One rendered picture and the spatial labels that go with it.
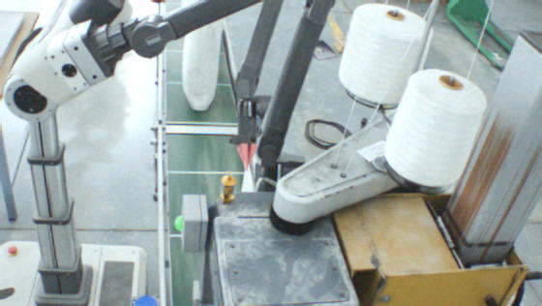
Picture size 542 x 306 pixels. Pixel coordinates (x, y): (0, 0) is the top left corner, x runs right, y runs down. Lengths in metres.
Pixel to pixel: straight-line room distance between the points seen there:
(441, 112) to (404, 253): 0.34
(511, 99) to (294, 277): 0.49
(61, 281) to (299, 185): 1.36
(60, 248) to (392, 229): 1.31
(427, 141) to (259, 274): 0.36
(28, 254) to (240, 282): 1.64
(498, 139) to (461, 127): 0.19
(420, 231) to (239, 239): 0.37
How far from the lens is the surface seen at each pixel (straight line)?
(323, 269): 0.99
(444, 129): 0.86
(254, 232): 1.03
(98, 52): 1.26
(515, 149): 1.01
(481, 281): 1.15
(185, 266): 2.23
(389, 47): 1.05
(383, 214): 1.15
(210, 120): 3.03
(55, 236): 2.04
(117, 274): 2.36
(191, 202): 1.08
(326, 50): 4.94
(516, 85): 1.01
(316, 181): 1.04
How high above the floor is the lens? 2.06
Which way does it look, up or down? 36 degrees down
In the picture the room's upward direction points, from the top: 11 degrees clockwise
